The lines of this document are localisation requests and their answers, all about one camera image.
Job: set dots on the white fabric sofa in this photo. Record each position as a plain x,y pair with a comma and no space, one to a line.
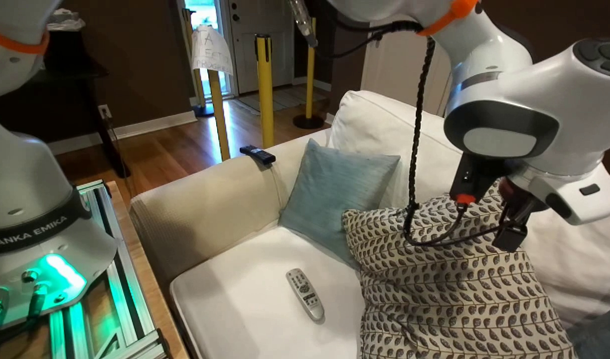
213,205

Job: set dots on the grey entry door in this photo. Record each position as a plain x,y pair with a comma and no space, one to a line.
272,26

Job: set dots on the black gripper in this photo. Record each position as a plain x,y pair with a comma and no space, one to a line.
522,201

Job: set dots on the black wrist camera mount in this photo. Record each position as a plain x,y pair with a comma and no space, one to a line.
474,175

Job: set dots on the teal blue throw pillow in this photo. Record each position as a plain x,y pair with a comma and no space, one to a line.
326,191
601,335

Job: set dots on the beige and black patterned pillow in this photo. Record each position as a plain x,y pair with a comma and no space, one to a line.
452,291

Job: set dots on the white cloth bundle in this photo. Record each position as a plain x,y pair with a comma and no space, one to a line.
67,20

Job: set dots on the pale wooden post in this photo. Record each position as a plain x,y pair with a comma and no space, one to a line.
199,86
221,120

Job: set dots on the silver remote control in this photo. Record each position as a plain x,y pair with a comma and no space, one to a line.
306,293

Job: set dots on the aluminium profile base frame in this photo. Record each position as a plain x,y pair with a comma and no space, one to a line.
129,311

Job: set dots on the white draped cover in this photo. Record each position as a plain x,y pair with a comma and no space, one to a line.
211,50

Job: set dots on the white wall outlet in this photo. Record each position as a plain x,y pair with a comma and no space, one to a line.
105,110

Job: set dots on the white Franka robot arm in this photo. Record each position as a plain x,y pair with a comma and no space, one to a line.
571,86

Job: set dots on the black remote control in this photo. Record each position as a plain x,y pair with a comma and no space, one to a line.
258,153

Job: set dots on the thick yellow post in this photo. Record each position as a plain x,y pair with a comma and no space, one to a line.
266,92

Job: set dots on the black side table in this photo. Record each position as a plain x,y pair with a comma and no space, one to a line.
67,72

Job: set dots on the white panel door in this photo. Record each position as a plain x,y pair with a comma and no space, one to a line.
386,72

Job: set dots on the thin yellow post with base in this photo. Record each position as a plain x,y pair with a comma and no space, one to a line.
312,80

